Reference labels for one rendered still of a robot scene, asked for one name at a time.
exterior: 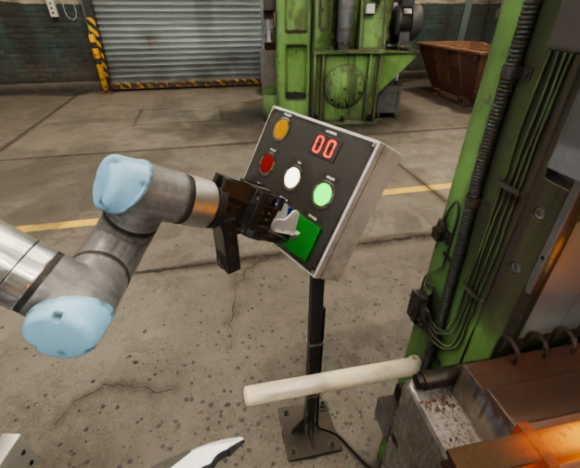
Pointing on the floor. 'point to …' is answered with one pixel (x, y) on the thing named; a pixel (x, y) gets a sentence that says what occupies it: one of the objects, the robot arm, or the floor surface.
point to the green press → (338, 58)
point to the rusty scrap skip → (455, 68)
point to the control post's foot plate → (307, 447)
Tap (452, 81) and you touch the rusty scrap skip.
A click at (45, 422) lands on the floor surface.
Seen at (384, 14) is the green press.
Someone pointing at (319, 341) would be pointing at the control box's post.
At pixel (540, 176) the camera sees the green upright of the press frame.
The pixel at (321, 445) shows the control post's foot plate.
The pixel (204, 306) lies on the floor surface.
